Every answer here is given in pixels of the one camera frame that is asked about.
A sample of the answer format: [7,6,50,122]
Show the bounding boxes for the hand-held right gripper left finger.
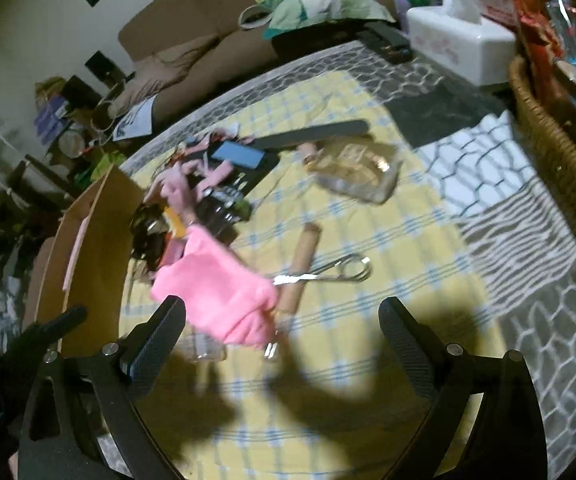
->
[18,295,189,480]

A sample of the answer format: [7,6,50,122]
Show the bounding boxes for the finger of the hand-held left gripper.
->
[5,305,89,361]

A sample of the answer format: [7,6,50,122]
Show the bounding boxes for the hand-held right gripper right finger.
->
[378,296,548,480]

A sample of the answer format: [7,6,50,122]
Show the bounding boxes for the pink cloth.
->
[149,225,279,348]

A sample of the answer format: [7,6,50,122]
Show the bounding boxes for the cardboard box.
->
[20,162,169,361]

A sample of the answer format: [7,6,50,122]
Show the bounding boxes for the small clear plastic bag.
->
[178,330,229,363]

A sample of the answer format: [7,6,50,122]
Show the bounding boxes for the black bow hair clip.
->
[130,205,169,271]

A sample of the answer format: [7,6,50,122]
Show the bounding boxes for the yellow and grey table cloth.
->
[118,42,576,480]

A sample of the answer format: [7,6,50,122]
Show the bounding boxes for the orange and white tube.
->
[163,205,189,238]

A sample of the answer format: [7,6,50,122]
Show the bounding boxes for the beige tube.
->
[275,223,323,331]

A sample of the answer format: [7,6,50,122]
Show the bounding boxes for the black patterned case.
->
[195,185,253,233]

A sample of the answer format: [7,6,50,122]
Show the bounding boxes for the green bag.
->
[75,152,124,186]

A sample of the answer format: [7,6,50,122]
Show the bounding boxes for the round tin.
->
[58,130,86,158]

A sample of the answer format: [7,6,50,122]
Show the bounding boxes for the black case with blue lid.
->
[203,140,281,196]

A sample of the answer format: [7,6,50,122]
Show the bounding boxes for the blue purple boxes stack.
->
[33,95,76,136]

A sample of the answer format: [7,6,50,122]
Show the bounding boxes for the printed paper sheet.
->
[112,97,156,143]

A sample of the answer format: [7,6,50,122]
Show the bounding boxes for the black nail file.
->
[248,119,373,153]

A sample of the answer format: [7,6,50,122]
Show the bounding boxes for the wicker basket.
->
[508,52,576,266]

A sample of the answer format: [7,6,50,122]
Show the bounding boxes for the brown folded blanket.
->
[118,35,219,106]

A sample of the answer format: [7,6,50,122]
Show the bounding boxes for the black remote control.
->
[358,22,413,63]

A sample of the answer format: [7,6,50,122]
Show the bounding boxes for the white tissue box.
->
[405,0,518,88]

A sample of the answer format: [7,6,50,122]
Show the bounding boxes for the brown sofa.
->
[113,0,403,126]

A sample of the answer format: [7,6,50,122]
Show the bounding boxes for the red snack packets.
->
[510,0,568,91]

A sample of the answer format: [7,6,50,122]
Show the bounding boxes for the floral tote bag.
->
[238,0,396,41]

